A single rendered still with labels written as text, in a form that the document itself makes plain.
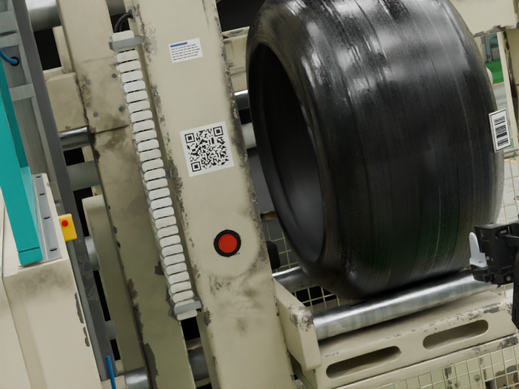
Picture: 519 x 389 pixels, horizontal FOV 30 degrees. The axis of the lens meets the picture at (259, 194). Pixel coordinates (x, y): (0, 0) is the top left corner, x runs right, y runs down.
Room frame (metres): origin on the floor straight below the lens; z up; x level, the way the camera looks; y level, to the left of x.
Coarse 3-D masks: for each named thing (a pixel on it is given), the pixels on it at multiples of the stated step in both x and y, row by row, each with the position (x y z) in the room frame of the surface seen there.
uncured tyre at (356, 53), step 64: (320, 0) 1.54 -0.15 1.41; (384, 0) 1.53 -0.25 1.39; (448, 0) 1.58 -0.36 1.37; (256, 64) 1.77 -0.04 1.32; (320, 64) 1.46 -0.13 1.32; (384, 64) 1.44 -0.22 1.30; (448, 64) 1.45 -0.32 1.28; (256, 128) 1.84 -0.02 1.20; (320, 128) 1.44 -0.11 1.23; (384, 128) 1.40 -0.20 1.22; (448, 128) 1.42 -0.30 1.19; (320, 192) 1.90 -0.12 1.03; (384, 192) 1.40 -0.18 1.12; (448, 192) 1.43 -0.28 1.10; (320, 256) 1.55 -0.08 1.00; (384, 256) 1.44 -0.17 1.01; (448, 256) 1.49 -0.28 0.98
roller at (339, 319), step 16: (464, 272) 1.56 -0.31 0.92; (416, 288) 1.54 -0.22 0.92; (432, 288) 1.54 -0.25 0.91; (448, 288) 1.54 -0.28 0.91; (464, 288) 1.54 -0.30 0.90; (480, 288) 1.55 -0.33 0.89; (496, 288) 1.56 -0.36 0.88; (352, 304) 1.52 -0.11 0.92; (368, 304) 1.51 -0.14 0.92; (384, 304) 1.51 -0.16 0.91; (400, 304) 1.52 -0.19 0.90; (416, 304) 1.52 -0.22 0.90; (432, 304) 1.53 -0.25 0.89; (320, 320) 1.49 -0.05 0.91; (336, 320) 1.49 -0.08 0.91; (352, 320) 1.50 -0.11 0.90; (368, 320) 1.51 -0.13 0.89; (384, 320) 1.52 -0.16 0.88; (320, 336) 1.49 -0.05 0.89
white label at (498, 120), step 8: (496, 112) 1.45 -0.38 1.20; (504, 112) 1.46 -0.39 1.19; (496, 120) 1.45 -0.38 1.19; (504, 120) 1.46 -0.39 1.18; (496, 128) 1.45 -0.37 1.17; (504, 128) 1.46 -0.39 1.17; (496, 136) 1.45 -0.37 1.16; (504, 136) 1.46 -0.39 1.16; (496, 144) 1.44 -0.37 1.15; (504, 144) 1.46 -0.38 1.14
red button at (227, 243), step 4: (224, 236) 1.54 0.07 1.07; (228, 236) 1.54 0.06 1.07; (232, 236) 1.54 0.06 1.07; (220, 240) 1.54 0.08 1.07; (224, 240) 1.53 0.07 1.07; (228, 240) 1.54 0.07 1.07; (232, 240) 1.54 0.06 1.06; (220, 244) 1.53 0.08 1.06; (224, 244) 1.53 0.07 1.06; (228, 244) 1.54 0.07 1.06; (232, 244) 1.54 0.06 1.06; (236, 244) 1.54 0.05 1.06; (220, 248) 1.54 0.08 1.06; (224, 248) 1.53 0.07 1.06; (228, 248) 1.54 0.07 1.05; (232, 248) 1.54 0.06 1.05
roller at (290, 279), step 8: (280, 272) 1.78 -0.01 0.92; (288, 272) 1.78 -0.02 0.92; (296, 272) 1.78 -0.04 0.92; (304, 272) 1.78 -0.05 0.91; (280, 280) 1.77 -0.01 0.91; (288, 280) 1.77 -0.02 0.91; (296, 280) 1.77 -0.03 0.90; (304, 280) 1.77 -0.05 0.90; (288, 288) 1.77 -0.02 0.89; (296, 288) 1.77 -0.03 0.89; (304, 288) 1.78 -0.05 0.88
